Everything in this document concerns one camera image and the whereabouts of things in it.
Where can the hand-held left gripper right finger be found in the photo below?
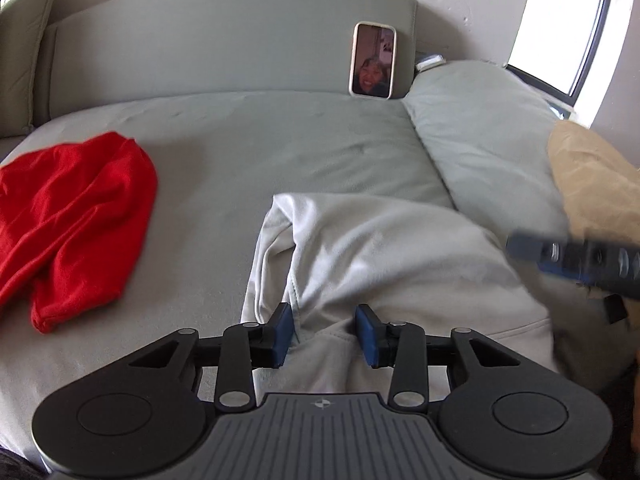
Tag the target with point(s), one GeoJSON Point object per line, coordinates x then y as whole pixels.
{"type": "Point", "coordinates": [366, 337]}

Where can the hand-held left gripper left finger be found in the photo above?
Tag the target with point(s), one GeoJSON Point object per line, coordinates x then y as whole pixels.
{"type": "Point", "coordinates": [281, 335]}

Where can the small silver box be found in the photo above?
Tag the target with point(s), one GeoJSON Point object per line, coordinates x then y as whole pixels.
{"type": "Point", "coordinates": [430, 62]}

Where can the light green loose pillow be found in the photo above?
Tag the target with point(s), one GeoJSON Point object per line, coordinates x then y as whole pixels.
{"type": "Point", "coordinates": [25, 60]}

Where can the smartphone in beige case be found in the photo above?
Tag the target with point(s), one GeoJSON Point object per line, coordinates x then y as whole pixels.
{"type": "Point", "coordinates": [372, 60]}

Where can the black framed window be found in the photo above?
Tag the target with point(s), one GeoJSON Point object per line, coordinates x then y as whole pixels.
{"type": "Point", "coordinates": [560, 25]}

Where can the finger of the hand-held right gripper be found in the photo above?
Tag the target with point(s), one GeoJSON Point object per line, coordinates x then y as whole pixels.
{"type": "Point", "coordinates": [575, 255]}

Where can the red knit garment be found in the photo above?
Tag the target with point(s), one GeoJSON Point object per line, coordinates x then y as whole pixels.
{"type": "Point", "coordinates": [75, 200]}

